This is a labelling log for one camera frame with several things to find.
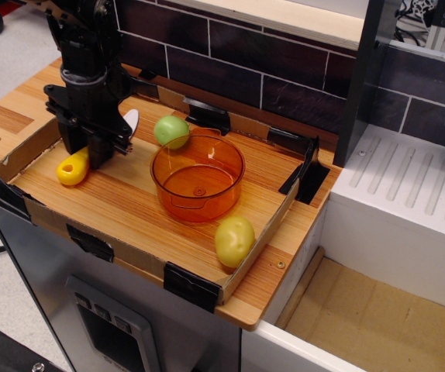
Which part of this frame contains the yellow handled white toy knife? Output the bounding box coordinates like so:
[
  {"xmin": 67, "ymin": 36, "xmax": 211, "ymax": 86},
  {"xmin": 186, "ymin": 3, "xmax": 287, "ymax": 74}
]
[{"xmin": 56, "ymin": 109, "xmax": 140, "ymax": 186}]

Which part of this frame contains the orange transparent plastic pot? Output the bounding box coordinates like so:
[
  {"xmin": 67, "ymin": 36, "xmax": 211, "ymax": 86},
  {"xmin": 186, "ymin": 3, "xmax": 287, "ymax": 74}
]
[{"xmin": 150, "ymin": 128, "xmax": 246, "ymax": 222}]

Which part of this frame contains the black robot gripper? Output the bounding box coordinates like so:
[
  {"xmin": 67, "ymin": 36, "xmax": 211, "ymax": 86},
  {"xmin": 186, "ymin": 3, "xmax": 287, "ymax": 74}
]
[{"xmin": 43, "ymin": 75, "xmax": 133, "ymax": 170}]

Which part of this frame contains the grey toy oven front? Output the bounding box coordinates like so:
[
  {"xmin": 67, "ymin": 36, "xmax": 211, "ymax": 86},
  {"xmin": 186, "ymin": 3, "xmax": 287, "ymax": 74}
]
[{"xmin": 0, "ymin": 207, "xmax": 241, "ymax": 371}]

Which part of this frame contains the yellow toy potato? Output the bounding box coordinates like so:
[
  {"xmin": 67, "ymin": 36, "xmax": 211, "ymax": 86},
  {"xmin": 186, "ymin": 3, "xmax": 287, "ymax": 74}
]
[{"xmin": 214, "ymin": 216, "xmax": 255, "ymax": 268}]

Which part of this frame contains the green toy apple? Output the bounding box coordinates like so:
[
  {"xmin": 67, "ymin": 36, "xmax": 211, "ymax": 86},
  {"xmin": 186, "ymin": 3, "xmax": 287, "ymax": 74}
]
[{"xmin": 154, "ymin": 115, "xmax": 190, "ymax": 150}]

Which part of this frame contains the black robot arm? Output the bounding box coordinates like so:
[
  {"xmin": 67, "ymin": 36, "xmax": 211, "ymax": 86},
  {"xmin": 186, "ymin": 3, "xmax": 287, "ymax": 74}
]
[{"xmin": 42, "ymin": 1, "xmax": 133, "ymax": 169}]

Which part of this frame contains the white toy sink drainboard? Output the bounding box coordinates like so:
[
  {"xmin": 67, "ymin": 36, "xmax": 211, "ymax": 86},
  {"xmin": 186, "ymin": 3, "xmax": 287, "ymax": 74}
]
[{"xmin": 320, "ymin": 126, "xmax": 445, "ymax": 306}]

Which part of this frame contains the dark grey vertical post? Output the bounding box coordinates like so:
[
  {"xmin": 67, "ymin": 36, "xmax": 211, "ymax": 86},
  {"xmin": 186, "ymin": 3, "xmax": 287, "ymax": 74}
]
[{"xmin": 333, "ymin": 1, "xmax": 400, "ymax": 167}]

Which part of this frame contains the cardboard fence with black tape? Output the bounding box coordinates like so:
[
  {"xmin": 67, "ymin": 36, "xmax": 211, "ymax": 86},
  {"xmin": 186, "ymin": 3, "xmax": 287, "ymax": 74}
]
[{"xmin": 0, "ymin": 67, "xmax": 331, "ymax": 315}]

